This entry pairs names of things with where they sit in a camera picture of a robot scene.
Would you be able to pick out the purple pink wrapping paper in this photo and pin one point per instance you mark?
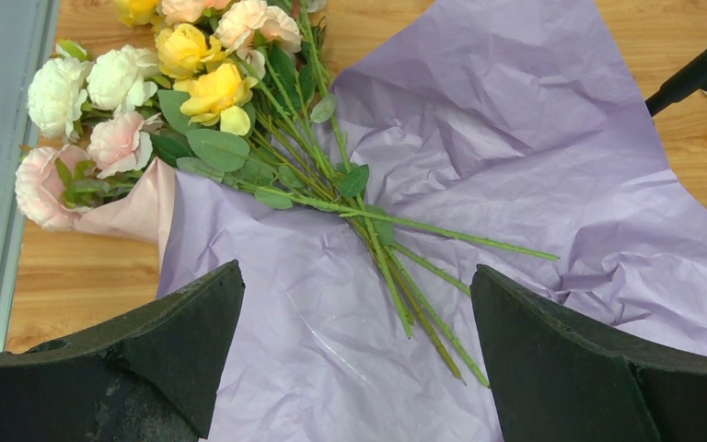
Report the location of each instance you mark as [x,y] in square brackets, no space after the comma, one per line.
[503,133]

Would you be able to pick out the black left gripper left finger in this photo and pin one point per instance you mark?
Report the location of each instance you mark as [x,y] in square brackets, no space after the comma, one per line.
[150,374]

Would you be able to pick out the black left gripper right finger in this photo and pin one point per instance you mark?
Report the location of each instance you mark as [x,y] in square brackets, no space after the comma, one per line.
[557,375]

